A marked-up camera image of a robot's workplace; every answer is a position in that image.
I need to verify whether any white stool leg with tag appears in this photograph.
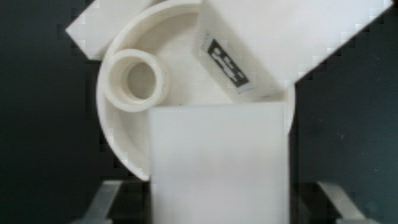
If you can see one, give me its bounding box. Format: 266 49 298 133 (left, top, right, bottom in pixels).
194 0 393 103

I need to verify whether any white round stool seat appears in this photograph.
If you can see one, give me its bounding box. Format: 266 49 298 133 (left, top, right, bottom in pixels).
94 0 298 182

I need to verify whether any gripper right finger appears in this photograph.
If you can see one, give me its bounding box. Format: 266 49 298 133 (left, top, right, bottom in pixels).
318 182 380 224

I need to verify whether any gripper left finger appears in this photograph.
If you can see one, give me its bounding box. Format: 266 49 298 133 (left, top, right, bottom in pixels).
69 180 123 224

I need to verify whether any white right fence wall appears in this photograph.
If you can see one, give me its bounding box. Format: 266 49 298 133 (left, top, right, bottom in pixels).
66 0 163 61

